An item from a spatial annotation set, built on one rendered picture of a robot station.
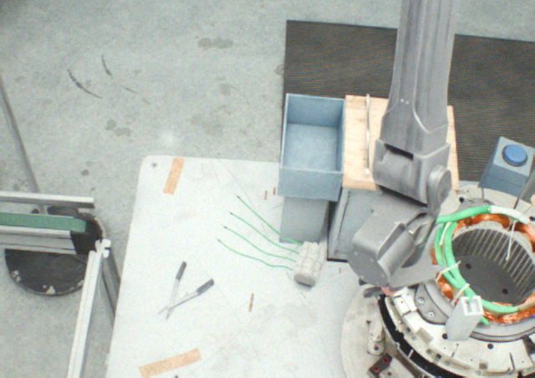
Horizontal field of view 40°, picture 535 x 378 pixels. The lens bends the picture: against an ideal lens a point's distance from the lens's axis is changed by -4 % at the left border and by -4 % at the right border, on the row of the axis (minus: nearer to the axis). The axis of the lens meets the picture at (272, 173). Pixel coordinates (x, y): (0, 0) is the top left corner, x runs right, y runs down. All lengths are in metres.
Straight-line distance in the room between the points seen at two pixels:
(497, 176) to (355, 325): 0.38
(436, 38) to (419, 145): 0.12
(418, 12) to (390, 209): 0.23
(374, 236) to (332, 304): 0.63
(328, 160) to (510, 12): 2.11
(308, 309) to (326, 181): 0.28
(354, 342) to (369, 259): 0.58
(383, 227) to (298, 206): 0.57
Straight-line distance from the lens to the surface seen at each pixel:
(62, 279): 2.39
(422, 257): 0.98
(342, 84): 2.84
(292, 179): 1.29
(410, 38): 0.79
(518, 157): 1.40
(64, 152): 2.68
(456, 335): 1.10
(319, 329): 1.44
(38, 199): 1.61
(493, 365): 1.12
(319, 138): 1.41
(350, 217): 1.38
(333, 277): 1.49
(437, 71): 0.80
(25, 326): 2.36
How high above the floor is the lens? 2.08
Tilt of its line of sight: 54 degrees down
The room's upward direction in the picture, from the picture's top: 5 degrees clockwise
